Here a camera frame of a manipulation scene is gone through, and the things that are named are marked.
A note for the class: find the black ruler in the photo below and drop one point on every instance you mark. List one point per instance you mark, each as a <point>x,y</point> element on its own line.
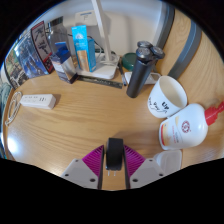
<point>100,82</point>

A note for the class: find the dark green round container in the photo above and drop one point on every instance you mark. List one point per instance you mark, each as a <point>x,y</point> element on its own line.
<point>128,61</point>

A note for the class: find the white mug with black writing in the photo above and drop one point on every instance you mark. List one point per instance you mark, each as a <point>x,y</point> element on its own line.
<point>160,106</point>

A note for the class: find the clear plastic small box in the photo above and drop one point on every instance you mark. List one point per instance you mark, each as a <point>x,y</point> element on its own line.
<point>170,161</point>

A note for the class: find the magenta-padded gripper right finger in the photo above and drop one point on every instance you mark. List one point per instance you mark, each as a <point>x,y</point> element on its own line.
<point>146,171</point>

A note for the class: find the blue robot model box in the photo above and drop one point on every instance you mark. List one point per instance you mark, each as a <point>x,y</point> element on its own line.
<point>33,56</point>

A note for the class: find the black pen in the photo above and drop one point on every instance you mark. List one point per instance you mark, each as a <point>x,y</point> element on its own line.
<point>122,75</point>

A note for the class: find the dark grey metal frame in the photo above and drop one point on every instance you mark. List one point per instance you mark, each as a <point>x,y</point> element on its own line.
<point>186,50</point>

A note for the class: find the black electric shaver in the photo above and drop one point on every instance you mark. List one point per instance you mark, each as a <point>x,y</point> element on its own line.
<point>140,73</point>

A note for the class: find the white flat case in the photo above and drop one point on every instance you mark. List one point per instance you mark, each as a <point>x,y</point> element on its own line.
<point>153,78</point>

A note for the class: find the black charger block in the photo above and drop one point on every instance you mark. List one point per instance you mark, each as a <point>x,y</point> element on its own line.
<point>114,153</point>

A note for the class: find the light blue tall box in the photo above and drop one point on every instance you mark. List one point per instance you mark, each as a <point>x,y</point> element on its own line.
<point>83,46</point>

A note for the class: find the green tree-figure toy box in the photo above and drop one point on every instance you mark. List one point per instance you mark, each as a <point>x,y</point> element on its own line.
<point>15,70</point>

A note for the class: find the bed with teal bedding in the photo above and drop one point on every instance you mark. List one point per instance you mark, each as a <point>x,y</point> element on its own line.
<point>5,95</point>

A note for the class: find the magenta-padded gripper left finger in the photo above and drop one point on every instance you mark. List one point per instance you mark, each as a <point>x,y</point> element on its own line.
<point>80,171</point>

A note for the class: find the white bottle with red cap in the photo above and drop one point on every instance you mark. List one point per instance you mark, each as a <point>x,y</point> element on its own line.
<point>183,128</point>

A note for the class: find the white power strip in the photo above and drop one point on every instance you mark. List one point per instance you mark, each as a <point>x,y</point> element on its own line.
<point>37,101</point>

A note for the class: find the white rectangular box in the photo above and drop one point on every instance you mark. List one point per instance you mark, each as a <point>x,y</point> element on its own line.
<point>83,16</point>

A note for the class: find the white desk lamp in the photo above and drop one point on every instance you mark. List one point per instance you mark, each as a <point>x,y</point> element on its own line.
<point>103,68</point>

